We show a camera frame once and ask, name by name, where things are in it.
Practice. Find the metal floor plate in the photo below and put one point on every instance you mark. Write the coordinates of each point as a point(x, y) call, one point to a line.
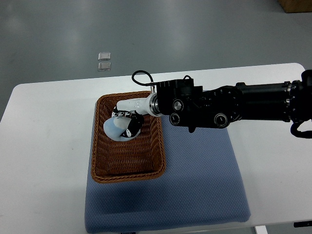
point(104, 56)
point(104, 66)

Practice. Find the brown wicker basket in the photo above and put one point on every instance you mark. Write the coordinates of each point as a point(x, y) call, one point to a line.
point(139, 159)

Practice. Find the blue padded mat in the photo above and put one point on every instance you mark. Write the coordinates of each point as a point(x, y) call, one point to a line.
point(202, 185)

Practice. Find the lower metal floor plate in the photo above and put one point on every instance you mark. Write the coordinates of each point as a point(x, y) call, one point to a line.
point(104, 66)

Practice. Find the white table leg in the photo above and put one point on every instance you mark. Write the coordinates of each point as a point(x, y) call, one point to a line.
point(261, 229)

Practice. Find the upper metal floor plate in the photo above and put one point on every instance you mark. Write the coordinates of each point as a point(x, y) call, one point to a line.
point(104, 56)

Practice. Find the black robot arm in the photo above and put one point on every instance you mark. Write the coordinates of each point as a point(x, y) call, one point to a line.
point(190, 106)

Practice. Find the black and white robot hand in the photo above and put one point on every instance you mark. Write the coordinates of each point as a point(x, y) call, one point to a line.
point(136, 109)

